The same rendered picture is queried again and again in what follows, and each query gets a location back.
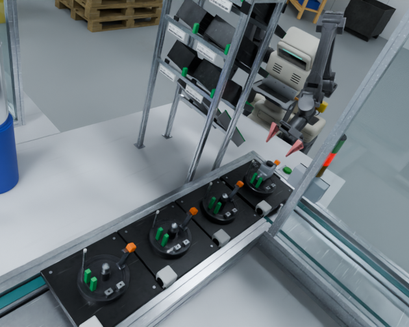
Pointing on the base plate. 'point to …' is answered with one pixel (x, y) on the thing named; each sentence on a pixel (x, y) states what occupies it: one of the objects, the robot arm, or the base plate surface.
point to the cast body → (265, 170)
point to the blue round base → (1, 159)
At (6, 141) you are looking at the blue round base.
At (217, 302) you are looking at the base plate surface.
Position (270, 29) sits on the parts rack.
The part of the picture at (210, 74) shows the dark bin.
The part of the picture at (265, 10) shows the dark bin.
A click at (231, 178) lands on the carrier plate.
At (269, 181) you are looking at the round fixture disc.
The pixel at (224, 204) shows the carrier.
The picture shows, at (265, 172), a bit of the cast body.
